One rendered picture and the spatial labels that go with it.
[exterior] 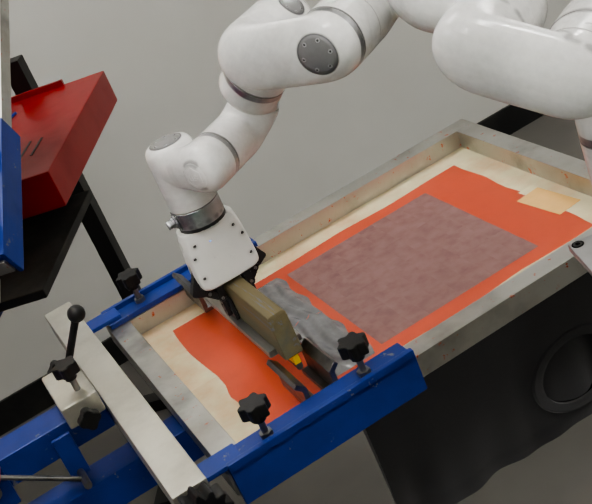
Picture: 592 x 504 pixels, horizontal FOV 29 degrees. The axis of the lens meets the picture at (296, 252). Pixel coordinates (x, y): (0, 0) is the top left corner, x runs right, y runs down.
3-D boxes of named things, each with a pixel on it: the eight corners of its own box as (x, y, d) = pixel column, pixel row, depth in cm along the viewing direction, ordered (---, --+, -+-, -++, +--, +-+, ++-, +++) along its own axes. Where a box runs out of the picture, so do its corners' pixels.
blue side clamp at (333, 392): (410, 375, 164) (395, 336, 161) (428, 388, 160) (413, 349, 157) (233, 488, 157) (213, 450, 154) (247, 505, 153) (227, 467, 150)
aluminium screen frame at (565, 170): (466, 135, 223) (461, 118, 221) (680, 213, 172) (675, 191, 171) (113, 341, 203) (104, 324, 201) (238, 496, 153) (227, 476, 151)
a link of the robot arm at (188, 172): (238, 118, 161) (202, 153, 154) (266, 182, 165) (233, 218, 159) (159, 129, 170) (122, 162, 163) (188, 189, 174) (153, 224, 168)
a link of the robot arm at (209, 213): (172, 225, 165) (180, 241, 166) (224, 195, 167) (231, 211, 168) (155, 212, 172) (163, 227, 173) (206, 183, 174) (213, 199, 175)
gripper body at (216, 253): (177, 235, 166) (208, 298, 171) (237, 201, 168) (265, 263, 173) (161, 222, 172) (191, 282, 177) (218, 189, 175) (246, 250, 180)
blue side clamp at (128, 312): (257, 260, 212) (243, 229, 209) (268, 269, 208) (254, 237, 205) (116, 343, 205) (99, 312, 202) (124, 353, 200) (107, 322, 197)
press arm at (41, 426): (105, 409, 177) (91, 384, 175) (116, 425, 172) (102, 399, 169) (4, 469, 173) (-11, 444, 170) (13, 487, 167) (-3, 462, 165)
